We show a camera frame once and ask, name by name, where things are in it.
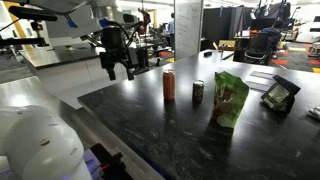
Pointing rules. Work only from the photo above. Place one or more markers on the black camera bar on stand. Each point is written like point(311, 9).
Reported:
point(31, 13)

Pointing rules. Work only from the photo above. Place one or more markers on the green snack packet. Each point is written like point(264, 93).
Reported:
point(230, 100)

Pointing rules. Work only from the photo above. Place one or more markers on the small lit monitor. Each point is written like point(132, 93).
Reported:
point(245, 33)

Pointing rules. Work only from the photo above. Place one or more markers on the black office chair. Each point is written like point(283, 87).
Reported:
point(258, 50)

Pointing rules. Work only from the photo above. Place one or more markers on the black room partition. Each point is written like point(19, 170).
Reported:
point(220, 23)

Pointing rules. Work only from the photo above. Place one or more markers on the orange soda can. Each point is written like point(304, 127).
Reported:
point(169, 85)

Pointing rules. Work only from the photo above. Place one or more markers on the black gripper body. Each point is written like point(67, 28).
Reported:
point(114, 46)

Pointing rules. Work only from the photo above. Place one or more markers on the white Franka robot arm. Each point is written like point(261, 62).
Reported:
point(40, 146)

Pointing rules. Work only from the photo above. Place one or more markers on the standing person in blue shirt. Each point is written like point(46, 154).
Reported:
point(171, 28)

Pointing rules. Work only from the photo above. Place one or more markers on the white whiteboard panel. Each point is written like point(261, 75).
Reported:
point(188, 28)

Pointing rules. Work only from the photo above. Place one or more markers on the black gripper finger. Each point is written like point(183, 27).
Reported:
point(130, 72)
point(112, 74)

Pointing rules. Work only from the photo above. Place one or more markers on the small black block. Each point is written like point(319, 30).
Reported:
point(208, 53)

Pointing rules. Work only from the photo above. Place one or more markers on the seated person in dark clothes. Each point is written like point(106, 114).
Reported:
point(271, 35)

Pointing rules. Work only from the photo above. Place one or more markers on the black box with pale label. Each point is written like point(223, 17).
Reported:
point(280, 95)

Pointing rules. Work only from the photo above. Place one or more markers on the brown root beer can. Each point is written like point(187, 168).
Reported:
point(198, 91)

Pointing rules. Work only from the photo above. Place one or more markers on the white cabinet with dark top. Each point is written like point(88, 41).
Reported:
point(66, 76)

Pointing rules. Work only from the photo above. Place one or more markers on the red machine in background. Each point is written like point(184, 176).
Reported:
point(144, 20)

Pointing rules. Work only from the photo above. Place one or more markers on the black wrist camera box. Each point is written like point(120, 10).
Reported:
point(141, 58)

